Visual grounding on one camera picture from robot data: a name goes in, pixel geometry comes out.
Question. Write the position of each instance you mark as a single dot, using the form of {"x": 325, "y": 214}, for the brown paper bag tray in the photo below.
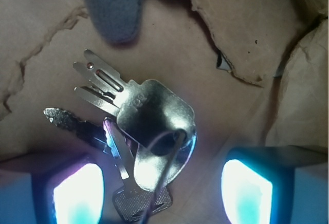
{"x": 254, "y": 71}

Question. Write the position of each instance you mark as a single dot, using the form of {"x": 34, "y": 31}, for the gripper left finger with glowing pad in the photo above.
{"x": 51, "y": 188}

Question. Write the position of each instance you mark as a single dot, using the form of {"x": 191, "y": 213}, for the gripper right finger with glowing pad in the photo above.
{"x": 276, "y": 184}

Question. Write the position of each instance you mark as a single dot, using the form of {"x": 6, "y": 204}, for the silver keys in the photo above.
{"x": 149, "y": 131}

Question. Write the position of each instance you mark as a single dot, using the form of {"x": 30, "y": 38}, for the grey plush bunny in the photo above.
{"x": 117, "y": 21}

